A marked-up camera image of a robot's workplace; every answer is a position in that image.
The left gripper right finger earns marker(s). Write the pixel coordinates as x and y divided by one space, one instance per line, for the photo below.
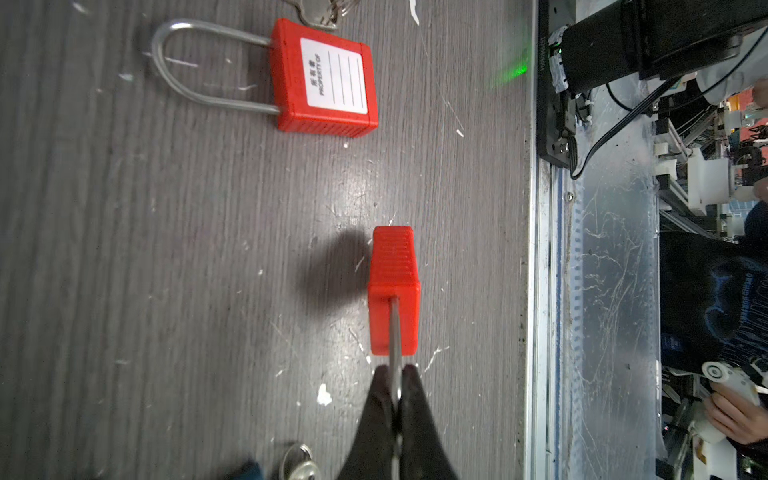
422 455

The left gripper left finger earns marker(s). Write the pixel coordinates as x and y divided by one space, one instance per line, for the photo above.
372 451

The red padlock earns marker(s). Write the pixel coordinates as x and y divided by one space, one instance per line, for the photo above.
322 84
393 299

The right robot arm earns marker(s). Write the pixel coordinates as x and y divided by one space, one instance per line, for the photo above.
663 39

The person hand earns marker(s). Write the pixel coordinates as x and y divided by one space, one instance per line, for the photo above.
736 417

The blue padlock centre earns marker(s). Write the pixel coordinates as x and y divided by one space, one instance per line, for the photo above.
296 464

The white handheld controller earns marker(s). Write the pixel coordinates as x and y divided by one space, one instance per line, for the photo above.
732 378

